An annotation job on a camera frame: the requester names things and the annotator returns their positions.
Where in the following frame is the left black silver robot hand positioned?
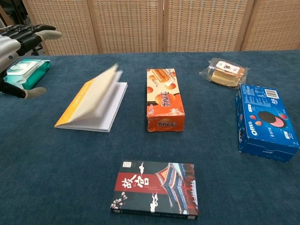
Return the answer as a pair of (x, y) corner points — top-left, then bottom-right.
(0, 24), (63, 99)

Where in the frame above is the white lined notebook yellow cover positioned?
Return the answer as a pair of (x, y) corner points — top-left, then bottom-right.
(54, 63), (128, 133)

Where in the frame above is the black tripod stand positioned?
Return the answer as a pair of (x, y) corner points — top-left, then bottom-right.
(30, 41), (44, 56)

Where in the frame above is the green wet wipes pack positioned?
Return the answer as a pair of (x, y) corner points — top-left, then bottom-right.
(3, 59), (51, 90)

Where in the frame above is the wooden woven folding screen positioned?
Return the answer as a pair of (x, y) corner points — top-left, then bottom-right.
(21, 0), (300, 56)

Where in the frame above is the orange egg roll snack box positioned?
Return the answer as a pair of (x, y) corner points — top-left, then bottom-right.
(146, 68), (186, 133)

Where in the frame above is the dark book with red band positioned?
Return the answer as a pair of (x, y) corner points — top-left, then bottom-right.
(110, 160), (199, 221)

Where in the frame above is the packaged cake slices clear wrap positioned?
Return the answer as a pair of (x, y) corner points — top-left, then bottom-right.
(199, 58), (250, 88)

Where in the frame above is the blue Oreo cookie box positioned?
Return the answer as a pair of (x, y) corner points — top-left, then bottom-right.
(235, 83), (300, 163)

